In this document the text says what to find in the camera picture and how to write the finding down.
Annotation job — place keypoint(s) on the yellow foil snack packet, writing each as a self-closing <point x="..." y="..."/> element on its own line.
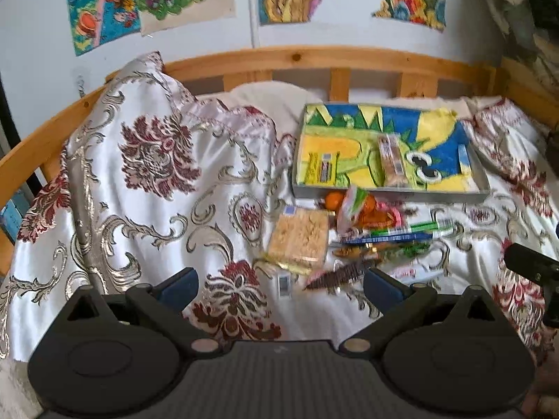
<point x="323" y="168"/>

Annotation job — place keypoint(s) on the small white tube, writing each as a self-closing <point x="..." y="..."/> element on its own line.
<point x="284" y="286"/>

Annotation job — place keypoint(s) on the gold and green snack bar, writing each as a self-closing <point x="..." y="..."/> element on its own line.
<point x="375" y="251"/>

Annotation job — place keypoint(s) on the white wall pipe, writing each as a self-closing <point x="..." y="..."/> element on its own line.
<point x="253" y="8"/>

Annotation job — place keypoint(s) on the pink and orange wrapper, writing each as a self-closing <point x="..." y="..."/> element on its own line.
<point x="388" y="216"/>

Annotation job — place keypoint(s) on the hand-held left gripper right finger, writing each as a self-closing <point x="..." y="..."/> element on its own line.
<point x="382" y="289"/>

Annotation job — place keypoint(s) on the white and pink snack bar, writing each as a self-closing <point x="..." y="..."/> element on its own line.
<point x="415" y="275"/>

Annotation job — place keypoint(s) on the dark patterned cloth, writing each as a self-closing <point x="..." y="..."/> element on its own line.
<point x="515" y="8"/>

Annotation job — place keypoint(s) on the clear cracker packet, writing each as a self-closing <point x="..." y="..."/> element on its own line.
<point x="299" y="235"/>

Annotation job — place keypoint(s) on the grey box with colourful lining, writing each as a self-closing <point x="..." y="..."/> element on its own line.
<point x="415" y="194"/>

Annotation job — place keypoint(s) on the colourful figure wall poster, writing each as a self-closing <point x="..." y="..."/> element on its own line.
<point x="96" y="17"/>

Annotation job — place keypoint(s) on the white pillow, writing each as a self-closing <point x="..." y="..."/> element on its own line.
<point x="279" y="104"/>

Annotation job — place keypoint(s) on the white floral satin blanket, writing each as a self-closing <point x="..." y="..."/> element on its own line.
<point x="131" y="209"/>

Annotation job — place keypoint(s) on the person's right forearm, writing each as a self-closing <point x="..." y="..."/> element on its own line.
<point x="549" y="393"/>

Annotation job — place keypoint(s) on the blue box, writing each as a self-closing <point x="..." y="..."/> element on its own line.
<point x="11" y="218"/>

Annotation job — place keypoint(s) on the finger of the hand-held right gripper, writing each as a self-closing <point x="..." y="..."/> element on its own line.
<point x="530" y="264"/>

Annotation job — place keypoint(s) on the brown wafer biscuit packet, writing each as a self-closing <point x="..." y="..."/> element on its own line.
<point x="395" y="161"/>

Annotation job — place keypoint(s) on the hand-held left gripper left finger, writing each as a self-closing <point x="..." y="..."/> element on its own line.
<point x="181" y="289"/>

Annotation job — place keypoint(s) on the brown striped snack bar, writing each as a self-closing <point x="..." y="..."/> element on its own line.
<point x="340" y="276"/>

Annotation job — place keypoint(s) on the beige paper wall poster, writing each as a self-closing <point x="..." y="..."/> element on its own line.
<point x="187" y="8"/>

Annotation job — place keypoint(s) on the wooden bed frame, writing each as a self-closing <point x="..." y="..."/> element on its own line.
<point x="305" y="57"/>

